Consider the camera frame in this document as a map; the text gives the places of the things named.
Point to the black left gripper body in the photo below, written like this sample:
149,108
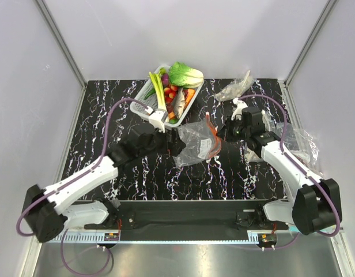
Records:
170,148

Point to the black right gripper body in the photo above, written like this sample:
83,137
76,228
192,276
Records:
235,131

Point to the clear zip bag orange zipper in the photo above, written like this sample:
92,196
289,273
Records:
201,140

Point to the grey toy fish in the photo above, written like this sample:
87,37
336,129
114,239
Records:
179,103

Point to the green white toy leek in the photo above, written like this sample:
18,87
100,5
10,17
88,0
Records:
159,89

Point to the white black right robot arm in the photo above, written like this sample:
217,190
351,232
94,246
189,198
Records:
313,203

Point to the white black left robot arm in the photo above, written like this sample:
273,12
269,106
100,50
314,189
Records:
53,209

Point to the red cherry tomato bunch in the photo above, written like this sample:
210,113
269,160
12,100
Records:
170,92

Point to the crumpled clear plastic bags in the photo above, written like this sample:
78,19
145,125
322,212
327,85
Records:
303,146

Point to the orange toy carrot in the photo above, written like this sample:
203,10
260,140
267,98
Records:
188,95

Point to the green toy chili pepper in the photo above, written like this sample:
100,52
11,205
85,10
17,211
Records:
150,93

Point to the purple toy onion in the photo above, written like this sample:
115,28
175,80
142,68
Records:
165,79

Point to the green white napa cabbage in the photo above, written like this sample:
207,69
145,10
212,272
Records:
182,75

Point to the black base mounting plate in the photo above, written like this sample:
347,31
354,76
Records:
189,220

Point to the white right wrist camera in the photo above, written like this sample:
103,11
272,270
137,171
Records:
239,106

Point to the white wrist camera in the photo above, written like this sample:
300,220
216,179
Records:
239,106
157,118

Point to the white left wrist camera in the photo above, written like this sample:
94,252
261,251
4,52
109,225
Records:
157,118

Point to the perforated cable duct rail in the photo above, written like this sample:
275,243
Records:
84,237

